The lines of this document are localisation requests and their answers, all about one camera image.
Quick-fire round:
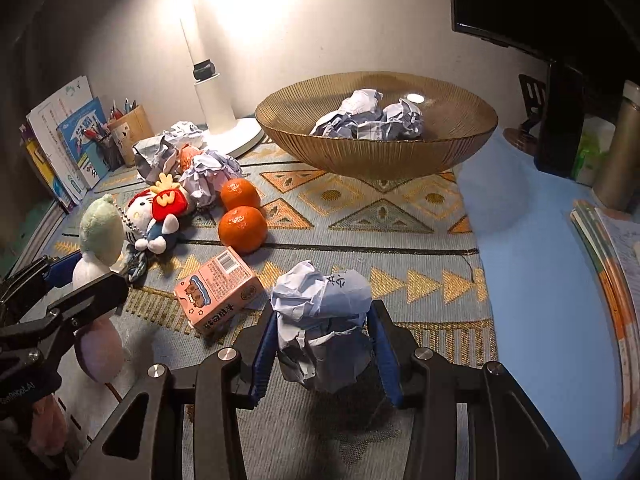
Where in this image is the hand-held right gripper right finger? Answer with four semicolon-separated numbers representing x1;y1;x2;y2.
366;301;581;480

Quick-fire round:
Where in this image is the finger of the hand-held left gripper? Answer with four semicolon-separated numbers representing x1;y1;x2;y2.
0;272;131;361
0;251;84;311

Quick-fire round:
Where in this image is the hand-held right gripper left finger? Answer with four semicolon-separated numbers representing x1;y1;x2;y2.
70;310;279;480

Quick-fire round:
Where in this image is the white paper ball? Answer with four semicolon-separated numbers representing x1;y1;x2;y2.
179;152;244;209
132;134;181;182
355;120;402;141
340;88;384;122
270;260;374;394
382;98;426;137
164;120;207;149
309;112;359;140

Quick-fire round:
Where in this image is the white cat plush keychain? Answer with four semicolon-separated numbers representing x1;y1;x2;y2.
126;172;199;257

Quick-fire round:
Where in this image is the orange tangerine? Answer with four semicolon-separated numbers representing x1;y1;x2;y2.
218;206;269;254
220;178;262;212

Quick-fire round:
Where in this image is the orange red snack packet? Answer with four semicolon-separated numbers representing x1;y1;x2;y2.
177;143;202;171

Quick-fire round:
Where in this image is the golden ribbed glass bowl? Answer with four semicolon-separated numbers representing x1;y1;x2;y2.
254;71;500;181

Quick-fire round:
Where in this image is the person's left hand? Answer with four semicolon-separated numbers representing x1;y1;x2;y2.
30;395;69;454

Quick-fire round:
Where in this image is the pink juice carton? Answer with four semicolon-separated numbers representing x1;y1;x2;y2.
173;245;265;337

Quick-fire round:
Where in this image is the yellow book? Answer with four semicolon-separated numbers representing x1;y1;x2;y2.
19;124;67;212

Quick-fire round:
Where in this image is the black mesh pen holder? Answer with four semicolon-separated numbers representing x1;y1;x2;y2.
92;134;127;171

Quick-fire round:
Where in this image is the patterned woven table mat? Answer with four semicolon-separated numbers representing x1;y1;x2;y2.
42;140;501;480

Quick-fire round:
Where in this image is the blue illustrated booklet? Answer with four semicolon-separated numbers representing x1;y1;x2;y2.
55;97;110;204

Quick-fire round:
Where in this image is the bunch of red pens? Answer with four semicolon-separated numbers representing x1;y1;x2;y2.
82;122;114;144

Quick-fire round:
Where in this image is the beige pen holder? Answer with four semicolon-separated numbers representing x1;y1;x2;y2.
107;104;156;167

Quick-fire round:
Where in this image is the white paper booklet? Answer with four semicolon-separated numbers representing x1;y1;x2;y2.
26;75;95;128

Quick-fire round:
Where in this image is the white desk lamp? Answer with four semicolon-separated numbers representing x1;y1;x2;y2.
165;0;266;159

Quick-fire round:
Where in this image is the stack of notebooks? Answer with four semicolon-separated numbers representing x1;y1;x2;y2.
569;198;640;447

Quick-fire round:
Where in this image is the green tissue pack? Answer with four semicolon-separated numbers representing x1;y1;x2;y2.
570;114;617;187

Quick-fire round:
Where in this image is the black phone stand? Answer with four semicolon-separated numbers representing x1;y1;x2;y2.
502;73;549;152

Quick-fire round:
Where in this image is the metal thermos bottle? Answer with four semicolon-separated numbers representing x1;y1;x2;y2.
592;80;640;212

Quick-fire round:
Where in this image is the black monitor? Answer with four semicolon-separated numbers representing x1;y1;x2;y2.
447;0;640;179

